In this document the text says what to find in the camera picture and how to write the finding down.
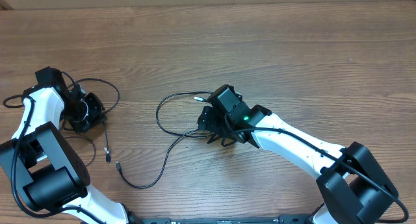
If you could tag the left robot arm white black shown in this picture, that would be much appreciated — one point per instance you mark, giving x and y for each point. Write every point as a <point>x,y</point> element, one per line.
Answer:
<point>47,176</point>

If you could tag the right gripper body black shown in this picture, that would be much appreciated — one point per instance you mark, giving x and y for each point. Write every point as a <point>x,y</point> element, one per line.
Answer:
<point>209,121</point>

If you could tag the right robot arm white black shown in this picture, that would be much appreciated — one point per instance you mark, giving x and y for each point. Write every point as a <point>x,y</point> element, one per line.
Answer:
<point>354,187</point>

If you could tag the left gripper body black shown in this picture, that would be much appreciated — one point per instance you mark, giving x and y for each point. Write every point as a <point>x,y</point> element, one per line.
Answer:
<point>90,110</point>

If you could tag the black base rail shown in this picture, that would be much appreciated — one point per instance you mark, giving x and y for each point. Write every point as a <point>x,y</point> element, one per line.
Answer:
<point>281,219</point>

